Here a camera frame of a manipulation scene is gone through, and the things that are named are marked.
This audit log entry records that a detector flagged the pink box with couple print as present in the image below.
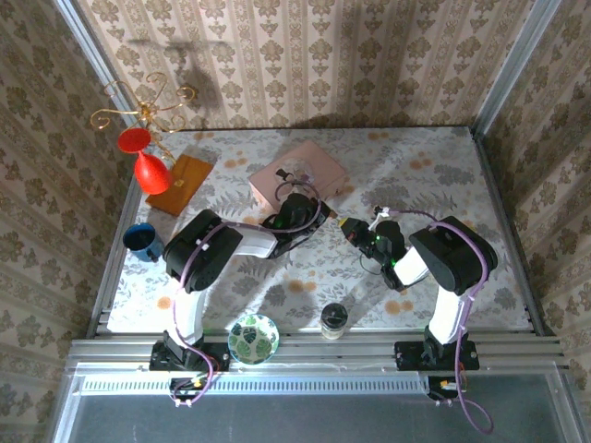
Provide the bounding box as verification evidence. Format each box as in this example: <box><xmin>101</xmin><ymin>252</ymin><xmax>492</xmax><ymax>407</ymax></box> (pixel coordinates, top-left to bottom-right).
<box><xmin>248</xmin><ymin>139</ymin><xmax>348</xmax><ymax>217</ymax></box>

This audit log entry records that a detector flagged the floral table cover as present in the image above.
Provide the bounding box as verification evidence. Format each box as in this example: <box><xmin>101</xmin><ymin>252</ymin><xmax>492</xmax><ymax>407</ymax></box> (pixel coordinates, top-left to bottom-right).
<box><xmin>105</xmin><ymin>126</ymin><xmax>533</xmax><ymax>334</ymax></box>

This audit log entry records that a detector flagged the glass jar with black lid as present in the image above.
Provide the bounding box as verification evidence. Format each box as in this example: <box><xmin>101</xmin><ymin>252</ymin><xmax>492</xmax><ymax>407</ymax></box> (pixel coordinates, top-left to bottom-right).
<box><xmin>320</xmin><ymin>303</ymin><xmax>349</xmax><ymax>341</ymax></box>

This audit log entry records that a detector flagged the brown wooden board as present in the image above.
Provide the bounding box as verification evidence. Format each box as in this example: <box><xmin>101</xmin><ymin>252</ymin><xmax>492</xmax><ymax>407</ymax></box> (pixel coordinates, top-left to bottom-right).
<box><xmin>145</xmin><ymin>154</ymin><xmax>215</xmax><ymax>218</ymax></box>

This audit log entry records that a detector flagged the leaf pattern bowl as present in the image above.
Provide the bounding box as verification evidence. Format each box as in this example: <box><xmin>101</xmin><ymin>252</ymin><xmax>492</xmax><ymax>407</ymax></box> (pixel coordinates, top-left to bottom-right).
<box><xmin>227</xmin><ymin>314</ymin><xmax>281</xmax><ymax>366</ymax></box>

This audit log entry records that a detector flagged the black connector box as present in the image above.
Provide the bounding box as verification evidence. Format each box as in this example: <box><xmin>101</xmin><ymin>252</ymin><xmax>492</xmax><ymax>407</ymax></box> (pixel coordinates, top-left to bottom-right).
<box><xmin>427</xmin><ymin>375</ymin><xmax>468</xmax><ymax>402</ymax></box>
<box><xmin>169</xmin><ymin>377</ymin><xmax>210</xmax><ymax>402</ymax></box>

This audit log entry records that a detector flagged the red plastic goblet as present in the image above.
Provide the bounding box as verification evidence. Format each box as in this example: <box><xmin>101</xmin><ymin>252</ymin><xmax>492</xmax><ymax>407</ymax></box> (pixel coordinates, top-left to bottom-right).
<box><xmin>116</xmin><ymin>127</ymin><xmax>173</xmax><ymax>197</ymax></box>

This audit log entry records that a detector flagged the blue mug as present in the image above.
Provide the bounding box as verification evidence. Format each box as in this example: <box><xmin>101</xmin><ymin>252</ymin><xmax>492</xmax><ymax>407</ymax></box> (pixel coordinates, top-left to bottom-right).
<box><xmin>122</xmin><ymin>222</ymin><xmax>168</xmax><ymax>264</ymax></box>

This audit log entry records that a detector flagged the grey metal panel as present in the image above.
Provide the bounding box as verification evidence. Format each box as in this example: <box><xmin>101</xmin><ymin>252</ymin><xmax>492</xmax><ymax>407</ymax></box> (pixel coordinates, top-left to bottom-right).
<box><xmin>54</xmin><ymin>373</ymin><xmax>584</xmax><ymax>443</ymax></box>

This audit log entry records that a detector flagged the aluminium frame rail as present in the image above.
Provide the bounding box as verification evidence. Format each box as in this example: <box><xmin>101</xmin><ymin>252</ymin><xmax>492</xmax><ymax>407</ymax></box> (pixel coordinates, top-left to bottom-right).
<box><xmin>64</xmin><ymin>331</ymin><xmax>567</xmax><ymax>376</ymax></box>

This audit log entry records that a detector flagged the aluminium side rail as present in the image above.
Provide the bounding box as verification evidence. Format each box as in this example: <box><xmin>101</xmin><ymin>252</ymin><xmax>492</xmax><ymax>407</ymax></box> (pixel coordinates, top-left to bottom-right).
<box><xmin>87</xmin><ymin>177</ymin><xmax>145</xmax><ymax>338</ymax></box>
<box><xmin>468</xmin><ymin>126</ymin><xmax>555</xmax><ymax>337</ymax></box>

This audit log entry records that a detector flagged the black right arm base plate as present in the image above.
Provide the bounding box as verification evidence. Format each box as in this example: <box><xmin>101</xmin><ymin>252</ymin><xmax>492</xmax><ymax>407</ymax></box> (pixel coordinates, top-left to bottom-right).
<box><xmin>394</xmin><ymin>340</ymin><xmax>480</xmax><ymax>372</ymax></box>

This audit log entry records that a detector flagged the white slotted cable duct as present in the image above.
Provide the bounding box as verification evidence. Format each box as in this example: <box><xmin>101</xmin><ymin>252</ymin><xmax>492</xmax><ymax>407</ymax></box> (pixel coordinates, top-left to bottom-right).
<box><xmin>80</xmin><ymin>372</ymin><xmax>428</xmax><ymax>396</ymax></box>

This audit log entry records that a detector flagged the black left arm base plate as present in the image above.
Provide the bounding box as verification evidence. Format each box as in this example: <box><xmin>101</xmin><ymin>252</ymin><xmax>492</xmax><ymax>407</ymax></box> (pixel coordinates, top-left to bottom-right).
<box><xmin>150</xmin><ymin>329</ymin><xmax>232</xmax><ymax>373</ymax></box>

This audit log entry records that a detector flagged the gold wire stand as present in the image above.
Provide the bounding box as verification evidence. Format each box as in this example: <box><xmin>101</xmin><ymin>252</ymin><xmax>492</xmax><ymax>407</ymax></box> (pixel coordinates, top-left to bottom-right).
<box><xmin>90</xmin><ymin>71</ymin><xmax>196</xmax><ymax>163</ymax></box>

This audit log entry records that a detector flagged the aluminium corner post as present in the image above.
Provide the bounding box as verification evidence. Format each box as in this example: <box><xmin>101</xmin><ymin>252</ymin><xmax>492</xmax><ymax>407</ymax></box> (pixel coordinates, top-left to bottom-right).
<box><xmin>53</xmin><ymin>0</ymin><xmax>142</xmax><ymax>135</ymax></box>
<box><xmin>470</xmin><ymin>0</ymin><xmax>556</xmax><ymax>138</ymax></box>

